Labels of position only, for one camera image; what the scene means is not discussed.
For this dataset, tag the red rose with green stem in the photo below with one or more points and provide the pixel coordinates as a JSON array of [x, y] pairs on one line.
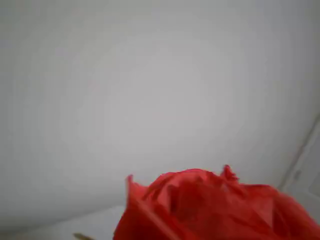
[[212, 207]]

